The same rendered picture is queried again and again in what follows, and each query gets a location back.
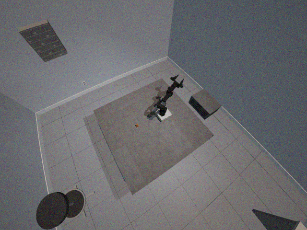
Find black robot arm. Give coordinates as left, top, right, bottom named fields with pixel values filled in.
left=157, top=86, right=175, bottom=116

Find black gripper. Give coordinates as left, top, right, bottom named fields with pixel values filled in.
left=170, top=75, right=184, bottom=88

